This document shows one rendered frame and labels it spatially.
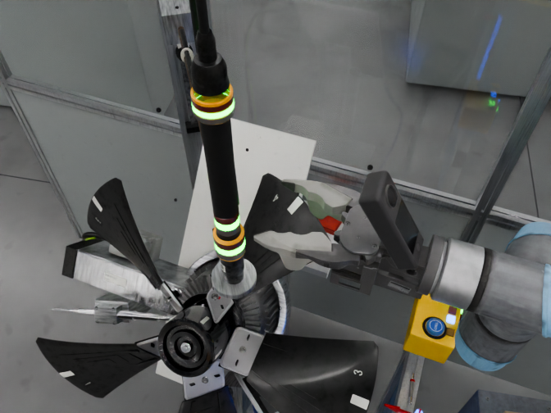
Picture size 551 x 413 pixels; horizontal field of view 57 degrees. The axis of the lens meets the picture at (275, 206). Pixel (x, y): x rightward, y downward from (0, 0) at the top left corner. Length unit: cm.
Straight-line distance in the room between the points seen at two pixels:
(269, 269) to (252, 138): 36
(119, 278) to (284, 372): 46
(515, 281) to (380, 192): 18
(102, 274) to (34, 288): 148
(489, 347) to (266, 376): 48
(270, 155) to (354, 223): 59
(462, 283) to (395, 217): 11
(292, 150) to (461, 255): 63
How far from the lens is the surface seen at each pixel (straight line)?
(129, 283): 124
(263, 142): 117
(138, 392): 234
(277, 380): 102
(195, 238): 126
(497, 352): 69
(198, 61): 51
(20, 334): 263
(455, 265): 59
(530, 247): 77
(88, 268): 129
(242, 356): 104
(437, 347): 124
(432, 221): 165
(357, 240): 59
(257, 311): 112
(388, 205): 54
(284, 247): 58
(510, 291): 60
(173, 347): 103
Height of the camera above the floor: 214
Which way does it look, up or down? 51 degrees down
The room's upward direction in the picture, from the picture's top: straight up
